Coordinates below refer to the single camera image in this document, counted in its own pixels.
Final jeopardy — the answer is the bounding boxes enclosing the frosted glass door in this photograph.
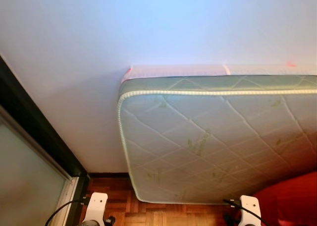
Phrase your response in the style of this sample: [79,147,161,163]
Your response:
[0,106,80,226]

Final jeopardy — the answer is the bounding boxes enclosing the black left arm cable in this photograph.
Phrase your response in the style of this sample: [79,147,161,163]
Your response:
[45,198,88,226]

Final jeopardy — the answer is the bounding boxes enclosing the black door frame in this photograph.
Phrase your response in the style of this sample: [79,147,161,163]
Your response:
[0,55,91,226]

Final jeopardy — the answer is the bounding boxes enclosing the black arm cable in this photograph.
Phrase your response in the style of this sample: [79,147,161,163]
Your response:
[45,198,88,226]
[222,199,269,226]

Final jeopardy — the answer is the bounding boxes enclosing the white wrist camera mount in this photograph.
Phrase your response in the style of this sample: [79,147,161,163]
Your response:
[83,192,108,224]
[240,195,262,226]

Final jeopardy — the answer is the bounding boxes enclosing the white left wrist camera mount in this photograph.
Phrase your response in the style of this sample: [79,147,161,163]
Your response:
[83,192,108,224]

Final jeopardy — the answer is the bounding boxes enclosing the red bean bag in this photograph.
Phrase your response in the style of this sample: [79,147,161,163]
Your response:
[253,170,317,226]

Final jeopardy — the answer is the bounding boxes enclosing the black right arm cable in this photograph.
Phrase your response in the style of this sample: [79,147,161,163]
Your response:
[222,199,269,226]

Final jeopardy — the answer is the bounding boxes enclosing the white quilted leaf-print mattress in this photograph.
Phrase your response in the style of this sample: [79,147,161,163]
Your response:
[117,64,317,205]

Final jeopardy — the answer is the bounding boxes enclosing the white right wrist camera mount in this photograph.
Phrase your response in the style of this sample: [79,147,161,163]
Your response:
[240,195,262,226]

